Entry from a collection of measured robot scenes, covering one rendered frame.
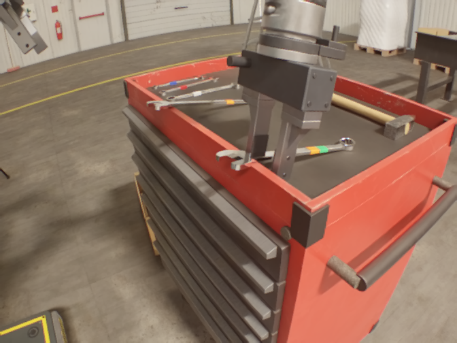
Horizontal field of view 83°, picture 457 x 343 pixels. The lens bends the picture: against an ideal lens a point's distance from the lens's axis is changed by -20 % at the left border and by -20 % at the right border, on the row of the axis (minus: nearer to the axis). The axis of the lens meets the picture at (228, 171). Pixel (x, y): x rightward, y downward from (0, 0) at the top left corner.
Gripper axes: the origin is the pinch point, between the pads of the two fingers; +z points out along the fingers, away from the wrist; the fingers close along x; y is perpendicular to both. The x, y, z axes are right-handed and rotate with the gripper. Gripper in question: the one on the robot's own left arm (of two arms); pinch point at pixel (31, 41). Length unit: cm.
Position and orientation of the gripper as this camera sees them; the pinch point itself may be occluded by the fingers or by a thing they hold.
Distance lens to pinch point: 63.0
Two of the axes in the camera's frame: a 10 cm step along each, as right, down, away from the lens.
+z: 4.6, 7.2, 5.2
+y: 7.9, -6.0, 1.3
